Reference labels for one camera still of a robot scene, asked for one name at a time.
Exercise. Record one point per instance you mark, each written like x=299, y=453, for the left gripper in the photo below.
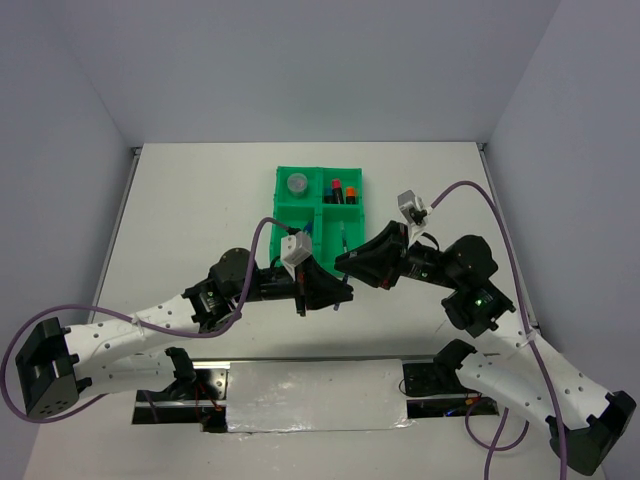
x=321, y=288

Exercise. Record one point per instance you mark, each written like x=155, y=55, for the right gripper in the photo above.
x=380, y=259

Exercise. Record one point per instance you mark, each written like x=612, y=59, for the blue pen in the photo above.
x=344, y=237

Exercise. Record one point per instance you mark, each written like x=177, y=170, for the orange-capped black highlighter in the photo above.
x=351, y=196

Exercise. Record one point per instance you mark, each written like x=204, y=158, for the blue-capped black highlighter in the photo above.
x=328, y=196

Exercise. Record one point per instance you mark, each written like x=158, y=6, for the clear round container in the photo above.
x=297, y=184

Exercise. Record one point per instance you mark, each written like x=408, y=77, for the purple pen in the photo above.
x=345, y=293

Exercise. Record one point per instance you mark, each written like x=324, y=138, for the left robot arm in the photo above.
x=57, y=366

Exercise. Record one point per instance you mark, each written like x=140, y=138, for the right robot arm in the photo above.
x=495, y=354

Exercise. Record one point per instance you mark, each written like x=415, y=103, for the green four-compartment tray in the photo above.
x=295, y=212

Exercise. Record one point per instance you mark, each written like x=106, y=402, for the silver tape panel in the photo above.
x=292, y=397

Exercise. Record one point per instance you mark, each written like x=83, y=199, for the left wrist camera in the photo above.
x=295, y=249

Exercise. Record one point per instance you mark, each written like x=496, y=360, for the table left edge rail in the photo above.
x=136, y=153

